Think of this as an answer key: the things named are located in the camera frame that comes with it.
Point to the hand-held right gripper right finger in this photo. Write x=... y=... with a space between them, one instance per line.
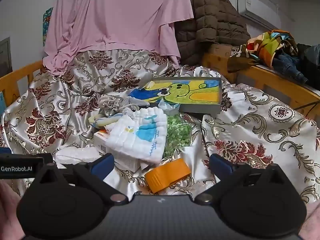
x=220 y=165

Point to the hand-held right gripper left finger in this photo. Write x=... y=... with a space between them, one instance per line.
x=102 y=166

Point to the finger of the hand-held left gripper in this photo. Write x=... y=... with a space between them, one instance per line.
x=5 y=151

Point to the striped yellow baby sock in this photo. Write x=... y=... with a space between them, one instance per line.
x=102 y=122

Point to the white muslin towel blue print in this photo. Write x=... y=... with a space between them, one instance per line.
x=140 y=135

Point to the grey tray with cartoon drawing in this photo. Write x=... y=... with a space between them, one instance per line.
x=200 y=95

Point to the white and blue milk carton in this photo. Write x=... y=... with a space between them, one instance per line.
x=125 y=163

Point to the orange and white carton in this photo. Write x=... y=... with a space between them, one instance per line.
x=100 y=140

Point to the white plastic bag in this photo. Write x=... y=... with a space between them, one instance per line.
x=75 y=155

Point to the pink fleece clothing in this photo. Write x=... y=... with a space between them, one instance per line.
x=7 y=210

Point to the floral satin bedspread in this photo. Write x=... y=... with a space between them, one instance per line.
x=250 y=130

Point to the clear bag of green pieces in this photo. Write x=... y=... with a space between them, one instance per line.
x=177 y=132

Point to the clear bluish plastic wrapper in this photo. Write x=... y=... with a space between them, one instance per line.
x=170 y=106

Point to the blue jeans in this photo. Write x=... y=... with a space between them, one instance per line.
x=287 y=62

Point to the colourful patchwork cloth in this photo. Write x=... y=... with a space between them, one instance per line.
x=265 y=45

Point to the dark grey garment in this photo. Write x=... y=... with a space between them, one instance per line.
x=310 y=60

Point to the brown quilted jacket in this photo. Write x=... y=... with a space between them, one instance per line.
x=212 y=25

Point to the pink bed sheet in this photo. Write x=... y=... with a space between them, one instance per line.
x=112 y=17

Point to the white air conditioner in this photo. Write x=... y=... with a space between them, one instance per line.
x=257 y=10

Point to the blue wall sticker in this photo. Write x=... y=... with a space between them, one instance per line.
x=1 y=105

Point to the wooden bed rail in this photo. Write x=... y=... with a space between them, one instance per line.
x=15 y=77

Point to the grey picture frame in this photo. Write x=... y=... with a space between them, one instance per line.
x=5 y=55

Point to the wooden bed frame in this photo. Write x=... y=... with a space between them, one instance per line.
x=275 y=85

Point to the colourful wall poster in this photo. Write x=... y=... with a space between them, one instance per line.
x=47 y=25

